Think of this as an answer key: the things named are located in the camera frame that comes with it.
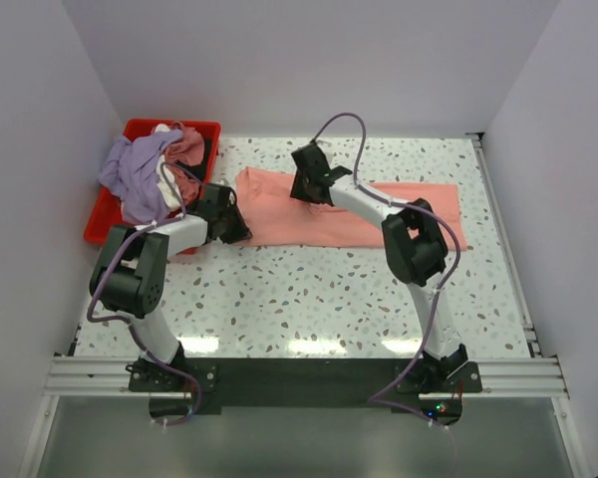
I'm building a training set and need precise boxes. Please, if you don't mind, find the dusty rose t shirt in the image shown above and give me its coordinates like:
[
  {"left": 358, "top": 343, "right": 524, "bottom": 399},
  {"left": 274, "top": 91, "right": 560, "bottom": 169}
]
[{"left": 165, "top": 121, "right": 205, "bottom": 204}]

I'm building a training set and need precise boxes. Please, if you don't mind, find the salmon pink t shirt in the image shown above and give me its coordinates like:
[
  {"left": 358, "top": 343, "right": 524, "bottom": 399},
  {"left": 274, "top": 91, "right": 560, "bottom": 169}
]
[{"left": 234, "top": 167, "right": 470, "bottom": 250}]

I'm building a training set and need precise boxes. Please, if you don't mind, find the white t shirt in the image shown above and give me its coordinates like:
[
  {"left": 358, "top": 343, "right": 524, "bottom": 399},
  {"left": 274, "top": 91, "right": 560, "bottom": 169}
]
[{"left": 151, "top": 122, "right": 183, "bottom": 219}]

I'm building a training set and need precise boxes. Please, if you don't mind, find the red plastic bin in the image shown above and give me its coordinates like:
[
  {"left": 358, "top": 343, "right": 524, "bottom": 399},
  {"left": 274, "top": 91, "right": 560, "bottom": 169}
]
[{"left": 83, "top": 119, "right": 221, "bottom": 246}]

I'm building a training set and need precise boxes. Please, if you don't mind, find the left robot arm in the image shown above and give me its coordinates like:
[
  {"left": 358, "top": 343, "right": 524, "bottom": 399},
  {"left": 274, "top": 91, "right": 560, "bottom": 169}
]
[{"left": 86, "top": 183, "right": 252, "bottom": 390}]

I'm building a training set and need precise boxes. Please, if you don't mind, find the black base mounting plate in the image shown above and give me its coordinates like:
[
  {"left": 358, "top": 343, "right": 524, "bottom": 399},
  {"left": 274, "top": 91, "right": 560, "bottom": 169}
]
[{"left": 126, "top": 358, "right": 483, "bottom": 424}]

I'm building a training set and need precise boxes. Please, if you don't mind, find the lavender t shirt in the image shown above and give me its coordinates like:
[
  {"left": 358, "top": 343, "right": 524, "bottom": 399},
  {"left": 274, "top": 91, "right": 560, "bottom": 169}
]
[{"left": 98, "top": 129, "right": 182, "bottom": 224}]

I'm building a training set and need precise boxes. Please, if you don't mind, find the aluminium frame rail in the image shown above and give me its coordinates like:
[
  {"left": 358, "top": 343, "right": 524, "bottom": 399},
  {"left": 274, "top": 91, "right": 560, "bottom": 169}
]
[{"left": 22, "top": 137, "right": 587, "bottom": 477}]

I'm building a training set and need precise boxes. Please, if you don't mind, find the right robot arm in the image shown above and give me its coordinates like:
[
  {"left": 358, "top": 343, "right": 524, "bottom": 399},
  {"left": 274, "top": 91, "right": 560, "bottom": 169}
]
[{"left": 291, "top": 141, "right": 468, "bottom": 391}]

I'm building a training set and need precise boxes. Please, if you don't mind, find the black t shirt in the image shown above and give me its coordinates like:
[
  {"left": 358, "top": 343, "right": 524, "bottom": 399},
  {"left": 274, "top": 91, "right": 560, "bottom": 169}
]
[{"left": 173, "top": 137, "right": 212, "bottom": 204}]

